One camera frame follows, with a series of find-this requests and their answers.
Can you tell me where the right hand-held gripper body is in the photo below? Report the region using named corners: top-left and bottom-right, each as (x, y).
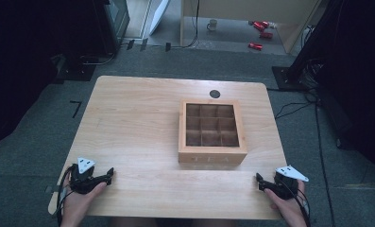
top-left (264, 165), bottom-right (310, 201)

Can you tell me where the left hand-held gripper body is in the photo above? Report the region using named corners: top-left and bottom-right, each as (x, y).
top-left (69, 157), bottom-right (110, 195)

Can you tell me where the wooden compartment box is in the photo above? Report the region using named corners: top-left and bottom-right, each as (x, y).
top-left (178, 99), bottom-right (248, 165)

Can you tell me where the person's left hand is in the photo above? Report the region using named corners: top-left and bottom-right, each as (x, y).
top-left (60, 175), bottom-right (108, 225)

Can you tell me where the person's right hand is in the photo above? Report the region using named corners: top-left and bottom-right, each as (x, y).
top-left (264, 181), bottom-right (308, 227)

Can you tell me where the dark curtain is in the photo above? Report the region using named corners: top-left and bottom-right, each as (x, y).
top-left (0, 0), bottom-right (108, 150)
top-left (297, 0), bottom-right (375, 193)

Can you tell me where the black cabinet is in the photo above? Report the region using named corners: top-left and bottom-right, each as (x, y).
top-left (92, 0), bottom-right (131, 57)

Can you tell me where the grey mug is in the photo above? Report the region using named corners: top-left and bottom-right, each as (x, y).
top-left (206, 18), bottom-right (219, 32)

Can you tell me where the white board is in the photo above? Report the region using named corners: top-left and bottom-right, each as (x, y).
top-left (148, 0), bottom-right (171, 37)

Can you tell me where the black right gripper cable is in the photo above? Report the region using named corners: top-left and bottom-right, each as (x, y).
top-left (282, 179), bottom-right (313, 227)

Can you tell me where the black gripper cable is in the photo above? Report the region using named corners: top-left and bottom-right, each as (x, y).
top-left (282, 179), bottom-right (313, 227)
top-left (56, 165), bottom-right (76, 227)

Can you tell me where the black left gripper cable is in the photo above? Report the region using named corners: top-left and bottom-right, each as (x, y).
top-left (56, 165), bottom-right (76, 227)

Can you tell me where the black floor cable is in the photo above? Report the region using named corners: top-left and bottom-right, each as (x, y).
top-left (78, 44), bottom-right (129, 67)
top-left (313, 100), bottom-right (336, 227)
top-left (265, 87), bottom-right (319, 120)

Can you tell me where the black stand base plate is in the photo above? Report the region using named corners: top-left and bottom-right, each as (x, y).
top-left (271, 65), bottom-right (310, 93)
top-left (51, 53), bottom-right (96, 84)

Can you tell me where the black hanging cable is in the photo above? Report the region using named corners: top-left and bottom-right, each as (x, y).
top-left (170, 0), bottom-right (201, 49)

